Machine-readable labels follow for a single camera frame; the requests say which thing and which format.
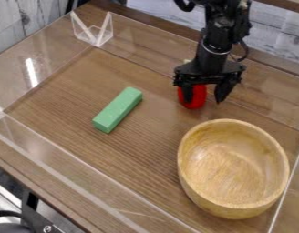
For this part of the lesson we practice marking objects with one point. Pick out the green rectangular block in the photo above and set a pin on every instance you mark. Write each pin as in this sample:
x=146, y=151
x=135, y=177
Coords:
x=118, y=109

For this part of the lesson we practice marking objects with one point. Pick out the red plush strawberry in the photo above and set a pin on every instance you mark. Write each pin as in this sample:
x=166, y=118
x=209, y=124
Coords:
x=199, y=97

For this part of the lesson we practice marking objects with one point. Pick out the black table leg bracket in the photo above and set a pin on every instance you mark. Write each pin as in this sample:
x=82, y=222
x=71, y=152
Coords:
x=40, y=223

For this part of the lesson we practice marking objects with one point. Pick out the wooden bowl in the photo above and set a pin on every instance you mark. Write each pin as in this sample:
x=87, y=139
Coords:
x=233, y=168

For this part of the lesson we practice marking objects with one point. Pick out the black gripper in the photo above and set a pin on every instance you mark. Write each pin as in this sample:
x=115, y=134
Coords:
x=189, y=74

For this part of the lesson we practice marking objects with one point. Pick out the clear acrylic tray walls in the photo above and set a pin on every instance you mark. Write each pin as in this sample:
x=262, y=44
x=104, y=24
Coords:
x=112, y=181

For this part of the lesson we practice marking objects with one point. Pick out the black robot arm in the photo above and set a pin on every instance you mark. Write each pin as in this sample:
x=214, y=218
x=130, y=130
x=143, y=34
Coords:
x=222, y=50

